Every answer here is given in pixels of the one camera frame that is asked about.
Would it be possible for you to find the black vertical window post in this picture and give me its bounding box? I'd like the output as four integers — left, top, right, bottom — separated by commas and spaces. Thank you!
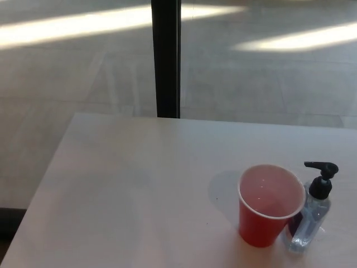
150, 0, 182, 118

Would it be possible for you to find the red plastic cup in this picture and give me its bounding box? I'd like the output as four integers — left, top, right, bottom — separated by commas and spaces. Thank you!
237, 164, 307, 248

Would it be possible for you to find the clear soap pump bottle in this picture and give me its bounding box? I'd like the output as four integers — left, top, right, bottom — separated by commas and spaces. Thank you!
283, 161, 340, 246

